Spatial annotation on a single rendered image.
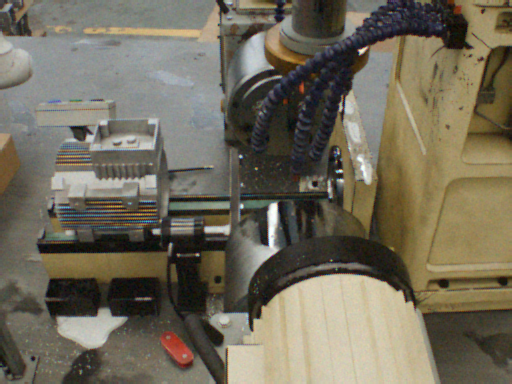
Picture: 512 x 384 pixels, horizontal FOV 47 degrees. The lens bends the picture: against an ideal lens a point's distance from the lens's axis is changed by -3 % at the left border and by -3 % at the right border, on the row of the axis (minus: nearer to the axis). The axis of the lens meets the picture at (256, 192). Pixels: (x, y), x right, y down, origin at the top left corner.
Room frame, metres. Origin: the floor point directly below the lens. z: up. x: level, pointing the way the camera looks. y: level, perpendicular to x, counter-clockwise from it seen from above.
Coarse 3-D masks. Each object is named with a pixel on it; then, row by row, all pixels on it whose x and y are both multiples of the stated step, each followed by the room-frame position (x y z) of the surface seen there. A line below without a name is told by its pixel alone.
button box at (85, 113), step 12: (36, 108) 1.13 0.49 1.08; (48, 108) 1.13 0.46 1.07; (60, 108) 1.13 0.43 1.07; (72, 108) 1.13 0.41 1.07; (84, 108) 1.13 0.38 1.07; (96, 108) 1.13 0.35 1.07; (108, 108) 1.13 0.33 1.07; (48, 120) 1.12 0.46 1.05; (60, 120) 1.12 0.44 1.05; (72, 120) 1.12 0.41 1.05; (84, 120) 1.12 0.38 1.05; (96, 120) 1.12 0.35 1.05
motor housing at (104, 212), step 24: (72, 144) 0.96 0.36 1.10; (72, 168) 0.89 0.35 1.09; (96, 192) 0.86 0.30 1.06; (120, 192) 0.86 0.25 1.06; (144, 192) 0.87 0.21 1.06; (168, 192) 0.98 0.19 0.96; (72, 216) 0.84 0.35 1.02; (96, 216) 0.84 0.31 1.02; (120, 216) 0.84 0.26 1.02; (144, 216) 0.84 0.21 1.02
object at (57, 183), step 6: (162, 138) 0.99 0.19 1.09; (162, 144) 0.98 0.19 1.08; (54, 180) 0.87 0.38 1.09; (60, 180) 0.87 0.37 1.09; (150, 180) 0.87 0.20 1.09; (156, 180) 0.87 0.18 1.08; (54, 186) 0.86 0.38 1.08; (60, 186) 0.86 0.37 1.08; (150, 186) 0.86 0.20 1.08; (156, 186) 0.86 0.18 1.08; (66, 234) 0.85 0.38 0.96; (72, 234) 0.85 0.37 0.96; (156, 234) 0.86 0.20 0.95
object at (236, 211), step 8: (232, 152) 1.02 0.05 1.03; (232, 160) 0.99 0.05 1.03; (240, 160) 1.01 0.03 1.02; (232, 168) 0.97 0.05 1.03; (232, 176) 0.94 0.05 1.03; (232, 184) 0.92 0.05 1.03; (232, 192) 0.89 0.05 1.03; (232, 200) 0.87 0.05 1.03; (240, 200) 0.89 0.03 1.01; (232, 208) 0.85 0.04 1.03; (240, 208) 0.85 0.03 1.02; (232, 216) 0.83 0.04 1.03; (240, 216) 0.83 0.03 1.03; (232, 224) 0.81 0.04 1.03
